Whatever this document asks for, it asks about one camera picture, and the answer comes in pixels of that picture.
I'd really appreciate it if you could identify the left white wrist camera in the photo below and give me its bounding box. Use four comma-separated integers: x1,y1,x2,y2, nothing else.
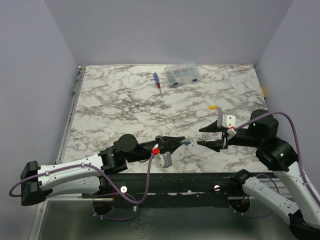
151,148,173,169

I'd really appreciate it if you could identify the grey large key ring holder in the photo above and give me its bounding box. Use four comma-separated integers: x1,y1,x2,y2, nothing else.
180,135,215,145

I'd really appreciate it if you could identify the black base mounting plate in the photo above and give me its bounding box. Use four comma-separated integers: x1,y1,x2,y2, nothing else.
51,172,253,208

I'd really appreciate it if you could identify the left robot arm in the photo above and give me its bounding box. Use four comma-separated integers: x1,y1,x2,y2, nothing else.
18,134,186,206

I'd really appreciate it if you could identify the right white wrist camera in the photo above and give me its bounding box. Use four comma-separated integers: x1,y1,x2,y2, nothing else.
217,112,237,138

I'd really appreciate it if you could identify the clear plastic organizer box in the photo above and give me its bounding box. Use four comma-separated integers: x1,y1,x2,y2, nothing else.
164,63,201,87

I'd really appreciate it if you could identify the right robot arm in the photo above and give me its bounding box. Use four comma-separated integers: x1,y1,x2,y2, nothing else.
197,109,320,240

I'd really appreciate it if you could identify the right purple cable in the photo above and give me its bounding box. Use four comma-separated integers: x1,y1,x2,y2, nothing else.
233,111,320,218

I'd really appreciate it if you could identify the aluminium frame rail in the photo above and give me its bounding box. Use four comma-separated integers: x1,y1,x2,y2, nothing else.
39,194,87,202

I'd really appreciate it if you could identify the blue red screwdriver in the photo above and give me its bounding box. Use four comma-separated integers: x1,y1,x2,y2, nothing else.
153,72,163,97

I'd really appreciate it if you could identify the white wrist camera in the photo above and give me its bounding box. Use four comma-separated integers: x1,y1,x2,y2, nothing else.
217,112,237,138
151,148,173,169

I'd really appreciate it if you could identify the yellow key tag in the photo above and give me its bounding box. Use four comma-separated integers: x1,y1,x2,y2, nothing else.
208,105,217,110

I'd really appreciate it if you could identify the silver key on yellow tag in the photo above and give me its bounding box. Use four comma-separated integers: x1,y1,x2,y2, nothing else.
216,107,223,115

